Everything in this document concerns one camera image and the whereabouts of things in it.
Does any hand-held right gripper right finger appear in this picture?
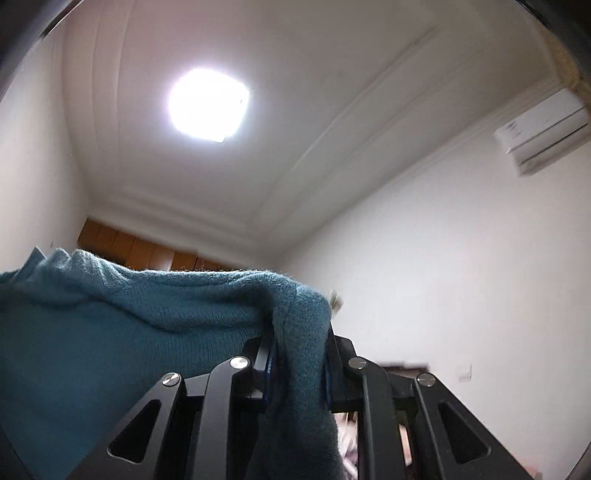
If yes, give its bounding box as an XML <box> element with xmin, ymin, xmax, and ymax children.
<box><xmin>323</xmin><ymin>323</ymin><xmax>532</xmax><ymax>480</ymax></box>

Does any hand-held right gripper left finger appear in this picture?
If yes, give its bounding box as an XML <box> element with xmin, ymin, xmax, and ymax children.
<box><xmin>65</xmin><ymin>336</ymin><xmax>278</xmax><ymax>480</ymax></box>

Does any blue knit sweater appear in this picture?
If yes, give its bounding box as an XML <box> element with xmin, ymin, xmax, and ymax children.
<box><xmin>0</xmin><ymin>247</ymin><xmax>356</xmax><ymax>480</ymax></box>

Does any pink cloth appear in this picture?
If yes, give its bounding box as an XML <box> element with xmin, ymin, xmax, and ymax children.
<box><xmin>336</xmin><ymin>411</ymin><xmax>361</xmax><ymax>480</ymax></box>

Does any wooden wardrobe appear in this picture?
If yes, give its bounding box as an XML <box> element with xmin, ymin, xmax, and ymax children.
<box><xmin>77</xmin><ymin>219</ymin><xmax>241</xmax><ymax>273</ymax></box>

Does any square ceiling light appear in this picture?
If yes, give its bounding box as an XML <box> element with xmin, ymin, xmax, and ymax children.
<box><xmin>167</xmin><ymin>68</ymin><xmax>251</xmax><ymax>144</ymax></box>

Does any white air conditioner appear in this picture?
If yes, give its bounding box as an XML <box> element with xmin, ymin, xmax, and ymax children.
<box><xmin>493</xmin><ymin>89</ymin><xmax>588</xmax><ymax>175</ymax></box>

